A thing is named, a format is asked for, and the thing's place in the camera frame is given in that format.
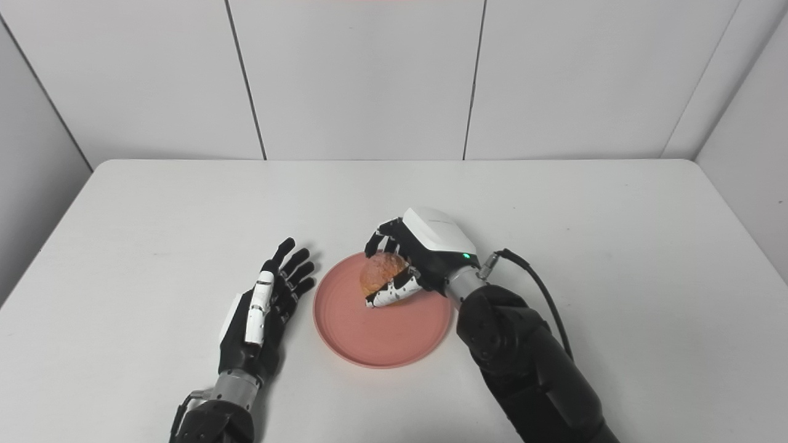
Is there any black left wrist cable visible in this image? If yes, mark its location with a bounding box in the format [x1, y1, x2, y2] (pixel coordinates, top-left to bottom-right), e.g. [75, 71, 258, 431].
[169, 389, 213, 441]

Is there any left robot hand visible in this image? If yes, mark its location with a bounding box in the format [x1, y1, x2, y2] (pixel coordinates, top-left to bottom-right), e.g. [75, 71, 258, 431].
[218, 237, 316, 385]

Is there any cream puff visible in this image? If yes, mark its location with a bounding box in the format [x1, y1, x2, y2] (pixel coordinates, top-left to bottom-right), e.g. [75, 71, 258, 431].
[359, 252, 412, 306]

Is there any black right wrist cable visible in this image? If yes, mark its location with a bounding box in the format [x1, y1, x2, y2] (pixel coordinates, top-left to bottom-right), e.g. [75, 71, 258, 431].
[478, 249, 574, 361]

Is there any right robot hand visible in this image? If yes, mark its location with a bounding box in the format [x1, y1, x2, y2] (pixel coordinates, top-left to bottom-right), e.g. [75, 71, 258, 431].
[364, 207, 481, 309]

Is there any pink round plate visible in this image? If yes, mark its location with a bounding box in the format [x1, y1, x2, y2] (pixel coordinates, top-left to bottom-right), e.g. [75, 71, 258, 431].
[313, 251, 454, 369]

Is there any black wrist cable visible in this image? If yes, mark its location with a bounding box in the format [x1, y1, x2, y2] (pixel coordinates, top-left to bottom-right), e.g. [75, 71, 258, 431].
[169, 389, 213, 441]
[478, 249, 574, 361]

